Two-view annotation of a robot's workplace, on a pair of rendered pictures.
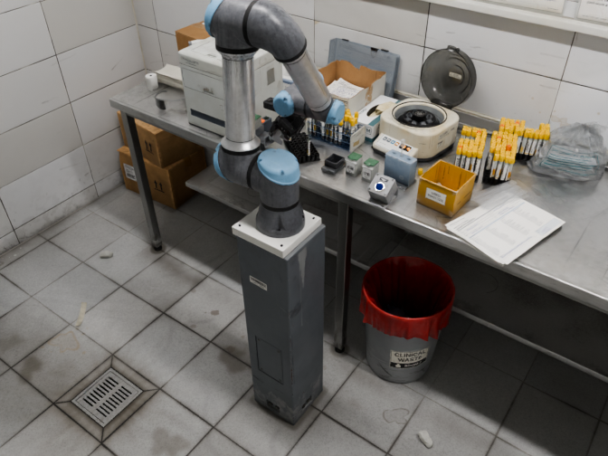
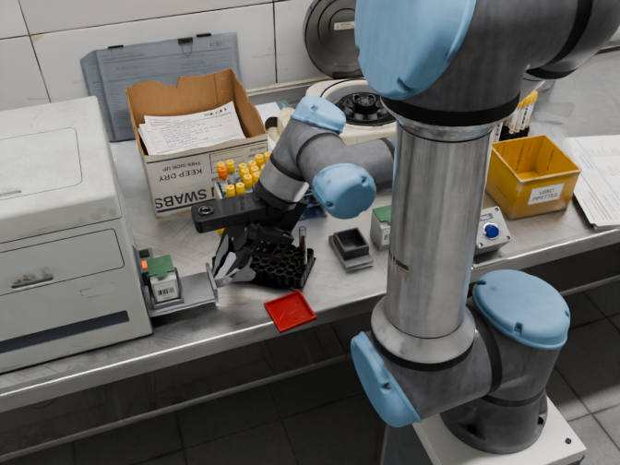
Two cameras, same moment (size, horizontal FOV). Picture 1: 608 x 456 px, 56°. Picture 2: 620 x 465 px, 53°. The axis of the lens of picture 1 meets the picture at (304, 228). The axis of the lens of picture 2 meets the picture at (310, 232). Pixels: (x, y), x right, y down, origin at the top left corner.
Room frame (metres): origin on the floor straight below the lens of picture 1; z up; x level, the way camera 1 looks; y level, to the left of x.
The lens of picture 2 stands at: (1.29, 0.63, 1.68)
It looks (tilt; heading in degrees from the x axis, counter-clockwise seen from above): 42 degrees down; 304
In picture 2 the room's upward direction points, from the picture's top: straight up
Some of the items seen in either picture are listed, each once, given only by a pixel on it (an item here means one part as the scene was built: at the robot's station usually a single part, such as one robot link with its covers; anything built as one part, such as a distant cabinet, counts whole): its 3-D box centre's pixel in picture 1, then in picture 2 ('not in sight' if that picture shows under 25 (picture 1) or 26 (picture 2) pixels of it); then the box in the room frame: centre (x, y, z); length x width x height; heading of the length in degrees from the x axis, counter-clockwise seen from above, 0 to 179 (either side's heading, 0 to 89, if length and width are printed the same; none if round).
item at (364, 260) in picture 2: (334, 163); (351, 245); (1.70, -0.11, 0.89); 0.09 x 0.05 x 0.04; 143
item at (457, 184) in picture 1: (445, 188); (528, 176); (1.50, -0.46, 0.93); 0.13 x 0.13 x 0.10; 49
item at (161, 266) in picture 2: not in sight; (160, 267); (1.88, 0.18, 0.98); 0.05 x 0.04 x 0.01; 143
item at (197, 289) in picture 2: (249, 129); (152, 295); (1.90, 0.20, 0.92); 0.21 x 0.07 x 0.05; 53
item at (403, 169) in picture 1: (400, 168); not in sight; (1.61, -0.33, 0.92); 0.10 x 0.07 x 0.10; 48
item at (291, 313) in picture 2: not in sight; (290, 311); (1.71, 0.07, 0.88); 0.07 x 0.07 x 0.01; 61
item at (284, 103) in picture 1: (295, 100); (347, 174); (1.64, 0.02, 1.17); 0.11 x 0.11 x 0.08; 56
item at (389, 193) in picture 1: (385, 185); (477, 225); (1.52, -0.27, 0.92); 0.13 x 0.07 x 0.08; 143
